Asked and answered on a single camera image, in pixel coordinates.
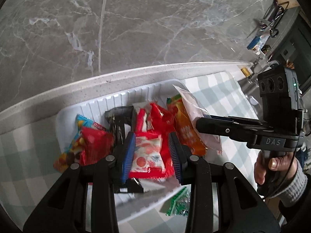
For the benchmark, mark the kitchen scissors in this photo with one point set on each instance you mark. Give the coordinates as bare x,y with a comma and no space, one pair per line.
272,17

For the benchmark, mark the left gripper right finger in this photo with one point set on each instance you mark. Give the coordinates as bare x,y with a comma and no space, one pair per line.
240,208

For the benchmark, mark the clear pinkish snack packet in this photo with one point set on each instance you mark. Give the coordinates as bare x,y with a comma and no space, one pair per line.
195,110

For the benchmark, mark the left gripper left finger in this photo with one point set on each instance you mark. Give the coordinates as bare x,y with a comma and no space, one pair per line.
63,208

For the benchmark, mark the white red peach packet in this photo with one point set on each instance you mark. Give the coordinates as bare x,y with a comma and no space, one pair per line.
147,155

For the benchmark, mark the grey knit right sleeve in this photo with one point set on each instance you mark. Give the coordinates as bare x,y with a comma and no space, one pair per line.
295,188

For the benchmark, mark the right hand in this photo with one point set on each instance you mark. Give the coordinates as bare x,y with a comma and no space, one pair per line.
285,165

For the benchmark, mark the green seaweed snack packet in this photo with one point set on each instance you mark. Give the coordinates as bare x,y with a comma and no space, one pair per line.
179,204

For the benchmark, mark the large red snack packet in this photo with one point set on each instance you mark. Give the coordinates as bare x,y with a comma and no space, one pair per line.
152,121

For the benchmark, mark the orange snack packet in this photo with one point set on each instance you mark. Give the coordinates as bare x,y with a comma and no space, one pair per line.
183,126

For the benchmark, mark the green white checkered tablecloth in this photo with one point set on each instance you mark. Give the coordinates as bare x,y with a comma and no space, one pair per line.
28,154

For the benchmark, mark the white plastic snack tray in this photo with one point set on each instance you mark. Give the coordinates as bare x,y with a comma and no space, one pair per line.
128,206

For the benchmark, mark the black snack packet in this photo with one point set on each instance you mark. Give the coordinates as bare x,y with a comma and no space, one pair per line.
120,120

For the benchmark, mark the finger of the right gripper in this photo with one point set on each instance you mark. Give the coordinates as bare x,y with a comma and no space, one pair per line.
234,132
230,120

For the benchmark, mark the dark red snack packet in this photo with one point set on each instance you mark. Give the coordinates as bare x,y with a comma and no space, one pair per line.
98,145

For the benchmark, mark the blue cookie packet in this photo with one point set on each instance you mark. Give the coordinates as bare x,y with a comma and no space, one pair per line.
73,151

